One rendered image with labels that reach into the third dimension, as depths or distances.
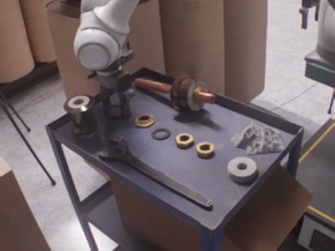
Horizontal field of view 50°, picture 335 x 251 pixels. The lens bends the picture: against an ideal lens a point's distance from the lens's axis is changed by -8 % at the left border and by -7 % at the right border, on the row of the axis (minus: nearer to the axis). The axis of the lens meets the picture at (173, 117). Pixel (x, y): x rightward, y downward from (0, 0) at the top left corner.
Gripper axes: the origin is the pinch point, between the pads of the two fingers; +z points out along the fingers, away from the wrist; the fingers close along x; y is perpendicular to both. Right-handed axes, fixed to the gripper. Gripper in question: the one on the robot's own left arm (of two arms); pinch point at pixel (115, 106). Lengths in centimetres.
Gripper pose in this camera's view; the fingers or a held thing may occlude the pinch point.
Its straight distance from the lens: 121.1
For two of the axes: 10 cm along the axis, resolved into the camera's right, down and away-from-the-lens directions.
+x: 7.4, 3.5, -5.8
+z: 0.7, 8.1, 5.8
